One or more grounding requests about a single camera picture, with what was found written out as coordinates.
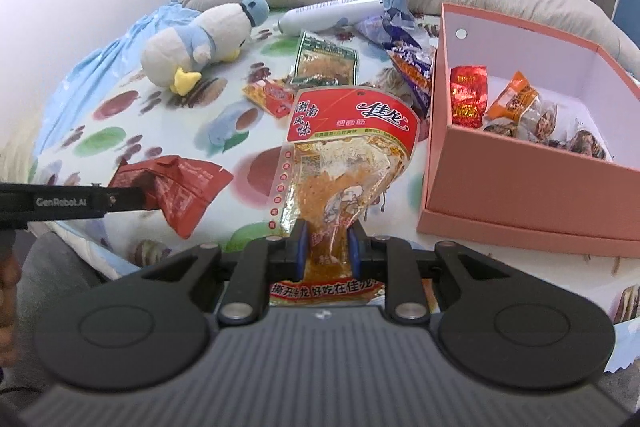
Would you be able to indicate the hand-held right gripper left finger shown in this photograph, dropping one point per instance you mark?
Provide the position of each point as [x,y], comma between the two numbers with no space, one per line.
[300,252]

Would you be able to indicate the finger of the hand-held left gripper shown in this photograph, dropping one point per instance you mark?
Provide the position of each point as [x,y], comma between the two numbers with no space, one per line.
[127,199]

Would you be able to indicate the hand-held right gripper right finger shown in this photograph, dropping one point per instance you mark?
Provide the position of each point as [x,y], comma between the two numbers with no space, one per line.
[354,252]

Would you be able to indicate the dark red packet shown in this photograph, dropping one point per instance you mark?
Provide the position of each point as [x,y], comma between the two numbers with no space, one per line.
[185,192]

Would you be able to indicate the red label clear snack packet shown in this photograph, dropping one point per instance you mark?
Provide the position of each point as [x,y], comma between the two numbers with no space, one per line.
[345,142]

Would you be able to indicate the pink cardboard box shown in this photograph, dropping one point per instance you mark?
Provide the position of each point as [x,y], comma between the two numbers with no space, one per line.
[500,187]

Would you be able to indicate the blue bag with orange snacks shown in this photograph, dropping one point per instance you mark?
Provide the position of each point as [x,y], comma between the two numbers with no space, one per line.
[412,77]

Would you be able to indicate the green edged snack packet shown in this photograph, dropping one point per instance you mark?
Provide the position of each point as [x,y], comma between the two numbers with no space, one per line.
[325,62]

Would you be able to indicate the red foil snack packet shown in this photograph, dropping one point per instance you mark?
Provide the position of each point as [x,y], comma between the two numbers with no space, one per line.
[468,94]

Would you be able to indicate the white packet of dark snacks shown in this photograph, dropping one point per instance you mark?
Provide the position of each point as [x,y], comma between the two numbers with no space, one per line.
[585,142]

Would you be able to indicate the clear packet of brown snacks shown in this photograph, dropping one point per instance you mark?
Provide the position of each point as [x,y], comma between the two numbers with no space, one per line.
[542,122]

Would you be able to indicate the person's left hand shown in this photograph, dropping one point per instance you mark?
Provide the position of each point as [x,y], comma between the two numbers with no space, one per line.
[7,307]

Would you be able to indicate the grey clothing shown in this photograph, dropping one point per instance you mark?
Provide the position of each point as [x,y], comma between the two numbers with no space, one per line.
[55,267]

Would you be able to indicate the fruit printed bed sheet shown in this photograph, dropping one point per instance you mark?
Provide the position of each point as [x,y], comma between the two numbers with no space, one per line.
[225,127]

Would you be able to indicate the small orange snack packet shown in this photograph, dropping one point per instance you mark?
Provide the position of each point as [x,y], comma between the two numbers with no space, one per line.
[270,99]

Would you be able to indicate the penguin plush toy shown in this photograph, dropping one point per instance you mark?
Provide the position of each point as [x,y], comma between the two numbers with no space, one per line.
[200,37]

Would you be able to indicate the orange wrapped snack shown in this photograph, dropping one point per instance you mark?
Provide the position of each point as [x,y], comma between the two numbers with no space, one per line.
[515,102]

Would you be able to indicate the white tube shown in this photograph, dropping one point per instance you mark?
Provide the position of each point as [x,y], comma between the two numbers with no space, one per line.
[325,14]

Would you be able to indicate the blue chair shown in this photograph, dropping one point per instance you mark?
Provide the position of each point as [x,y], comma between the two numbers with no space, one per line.
[627,2]

